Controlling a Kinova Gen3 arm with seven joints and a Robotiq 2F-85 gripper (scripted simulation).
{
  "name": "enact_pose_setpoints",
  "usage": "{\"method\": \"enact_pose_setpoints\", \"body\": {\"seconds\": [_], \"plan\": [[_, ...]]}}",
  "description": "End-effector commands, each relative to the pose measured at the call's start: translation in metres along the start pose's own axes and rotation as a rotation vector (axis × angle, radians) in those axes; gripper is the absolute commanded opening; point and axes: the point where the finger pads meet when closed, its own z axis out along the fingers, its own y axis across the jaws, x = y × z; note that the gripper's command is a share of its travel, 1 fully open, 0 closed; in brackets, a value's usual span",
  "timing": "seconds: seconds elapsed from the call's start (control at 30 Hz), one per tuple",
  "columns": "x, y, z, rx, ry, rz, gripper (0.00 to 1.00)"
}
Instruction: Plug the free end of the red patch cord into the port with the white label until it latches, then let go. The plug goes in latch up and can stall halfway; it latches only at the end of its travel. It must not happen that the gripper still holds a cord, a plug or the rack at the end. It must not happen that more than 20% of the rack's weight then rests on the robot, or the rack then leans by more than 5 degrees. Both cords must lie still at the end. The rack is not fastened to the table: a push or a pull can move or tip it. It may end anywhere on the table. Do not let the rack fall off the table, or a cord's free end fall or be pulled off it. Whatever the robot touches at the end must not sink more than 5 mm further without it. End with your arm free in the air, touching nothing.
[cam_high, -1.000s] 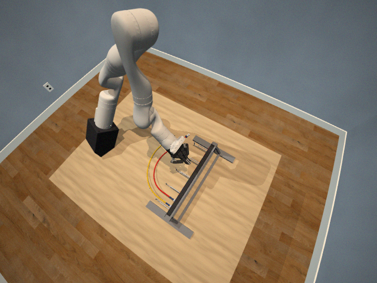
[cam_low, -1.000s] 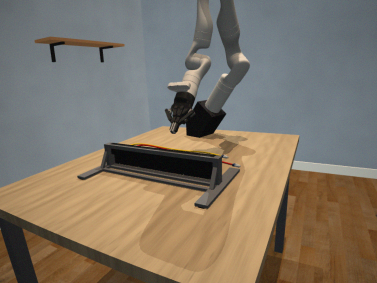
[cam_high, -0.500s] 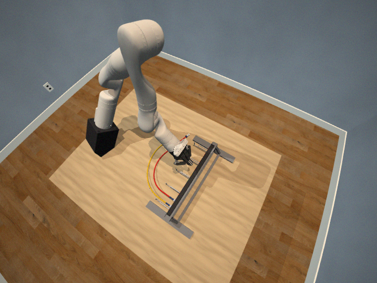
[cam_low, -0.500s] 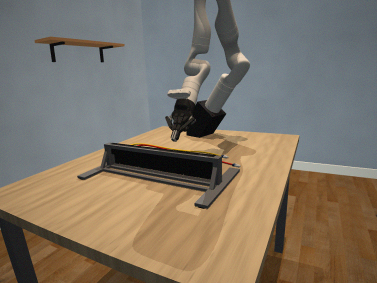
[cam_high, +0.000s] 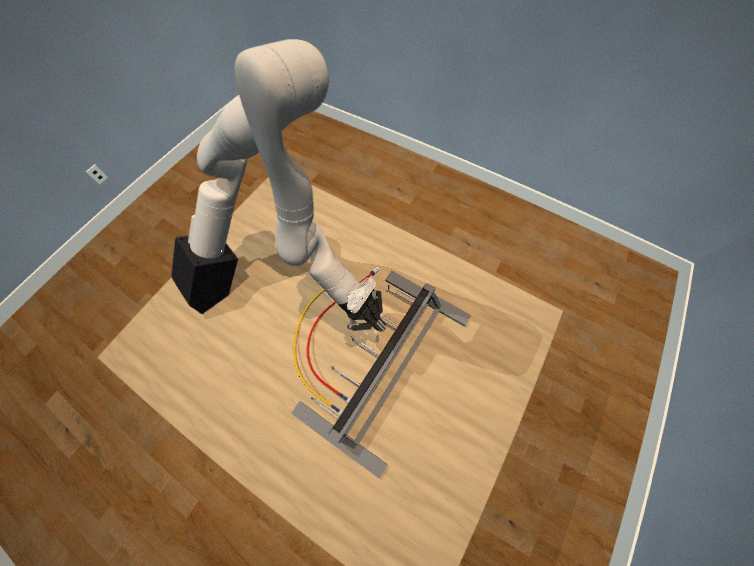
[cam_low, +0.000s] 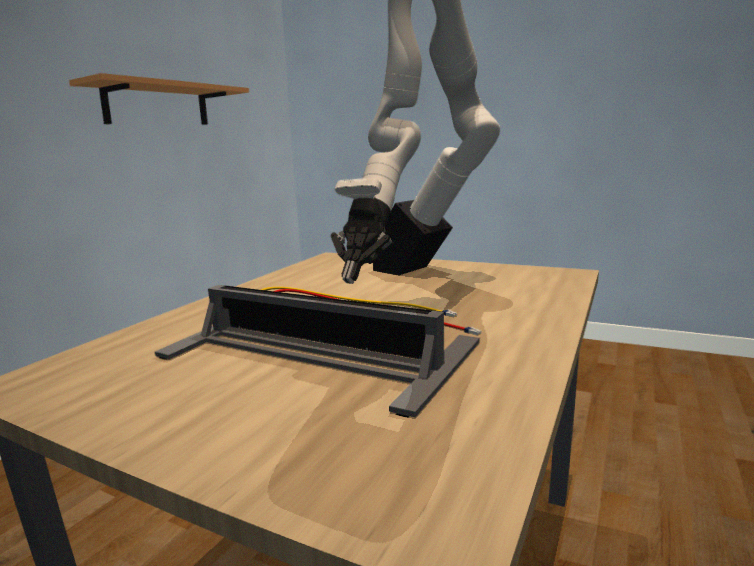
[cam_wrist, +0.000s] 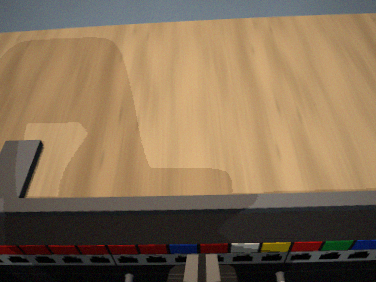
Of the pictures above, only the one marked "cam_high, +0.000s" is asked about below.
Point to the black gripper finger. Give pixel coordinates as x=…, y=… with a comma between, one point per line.
x=377, y=309
x=355, y=326

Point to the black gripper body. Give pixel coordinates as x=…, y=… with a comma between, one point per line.
x=357, y=315

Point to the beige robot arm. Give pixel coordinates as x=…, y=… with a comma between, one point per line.
x=276, y=82

